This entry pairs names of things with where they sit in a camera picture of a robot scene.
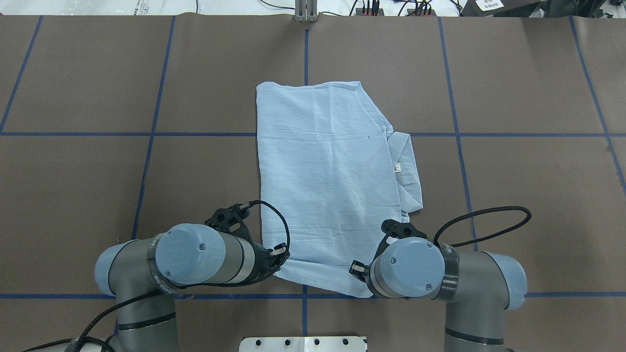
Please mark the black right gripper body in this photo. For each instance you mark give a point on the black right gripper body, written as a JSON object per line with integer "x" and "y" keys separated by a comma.
{"x": 358, "y": 268}

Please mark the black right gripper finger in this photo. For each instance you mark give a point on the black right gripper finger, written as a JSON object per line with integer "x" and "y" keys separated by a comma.
{"x": 358, "y": 270}

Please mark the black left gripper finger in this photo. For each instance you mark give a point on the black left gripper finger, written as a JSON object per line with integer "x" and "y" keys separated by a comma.
{"x": 280, "y": 251}

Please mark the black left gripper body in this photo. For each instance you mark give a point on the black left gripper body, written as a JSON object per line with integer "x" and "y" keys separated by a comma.
{"x": 262, "y": 257}

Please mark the light blue button-up shirt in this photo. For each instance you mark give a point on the light blue button-up shirt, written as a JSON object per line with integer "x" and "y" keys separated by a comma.
{"x": 335, "y": 168}

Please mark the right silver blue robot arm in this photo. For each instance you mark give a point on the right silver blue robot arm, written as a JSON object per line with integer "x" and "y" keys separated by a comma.
{"x": 478, "y": 287}

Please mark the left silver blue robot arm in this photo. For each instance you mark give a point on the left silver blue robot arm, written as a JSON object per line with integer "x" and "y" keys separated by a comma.
{"x": 144, "y": 275}

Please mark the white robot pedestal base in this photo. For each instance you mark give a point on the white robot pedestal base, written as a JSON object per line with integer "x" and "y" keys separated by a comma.
{"x": 305, "y": 344}

